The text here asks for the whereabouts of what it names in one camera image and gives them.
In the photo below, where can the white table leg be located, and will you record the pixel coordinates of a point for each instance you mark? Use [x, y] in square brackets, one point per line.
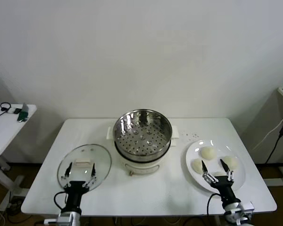
[217, 220]

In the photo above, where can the white steamed baozi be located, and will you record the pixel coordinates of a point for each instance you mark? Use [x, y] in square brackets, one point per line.
[233, 162]
[218, 174]
[195, 166]
[208, 153]

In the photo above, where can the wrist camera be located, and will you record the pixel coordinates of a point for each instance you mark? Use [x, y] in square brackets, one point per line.
[50, 221]
[248, 208]

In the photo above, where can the perforated steel steamer basket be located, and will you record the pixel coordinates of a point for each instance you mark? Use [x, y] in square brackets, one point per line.
[143, 139]

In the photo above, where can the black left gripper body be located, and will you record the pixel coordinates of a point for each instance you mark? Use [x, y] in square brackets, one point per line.
[75, 188]

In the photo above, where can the white oval plate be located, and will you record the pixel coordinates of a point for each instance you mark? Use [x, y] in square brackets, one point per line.
[238, 180]

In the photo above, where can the white electric cooker pot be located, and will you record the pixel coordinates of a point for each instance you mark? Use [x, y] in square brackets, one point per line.
[141, 168]

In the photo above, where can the round glass pot lid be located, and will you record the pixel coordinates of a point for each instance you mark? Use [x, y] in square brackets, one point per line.
[97, 154]

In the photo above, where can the floor power strip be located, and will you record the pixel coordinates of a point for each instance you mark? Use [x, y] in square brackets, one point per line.
[14, 204]

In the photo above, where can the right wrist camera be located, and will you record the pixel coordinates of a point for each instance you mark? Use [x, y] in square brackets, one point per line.
[248, 208]

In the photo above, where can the white side table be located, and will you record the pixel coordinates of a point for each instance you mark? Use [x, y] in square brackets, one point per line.
[4, 136]

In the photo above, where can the green circuit board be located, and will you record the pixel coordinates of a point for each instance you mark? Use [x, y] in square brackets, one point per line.
[22, 116]

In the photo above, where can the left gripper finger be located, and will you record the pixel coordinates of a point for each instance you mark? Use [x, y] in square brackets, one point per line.
[68, 174]
[93, 173]

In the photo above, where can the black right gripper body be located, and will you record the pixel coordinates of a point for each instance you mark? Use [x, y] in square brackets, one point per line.
[224, 186]

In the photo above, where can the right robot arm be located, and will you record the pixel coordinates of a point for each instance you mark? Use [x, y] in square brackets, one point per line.
[233, 210]

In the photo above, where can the black headphones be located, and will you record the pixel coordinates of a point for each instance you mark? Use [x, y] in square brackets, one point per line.
[2, 108]

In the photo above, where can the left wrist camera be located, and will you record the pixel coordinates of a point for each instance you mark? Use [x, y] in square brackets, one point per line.
[50, 221]

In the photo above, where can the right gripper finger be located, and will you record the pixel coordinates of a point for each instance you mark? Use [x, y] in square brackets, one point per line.
[226, 168]
[206, 173]

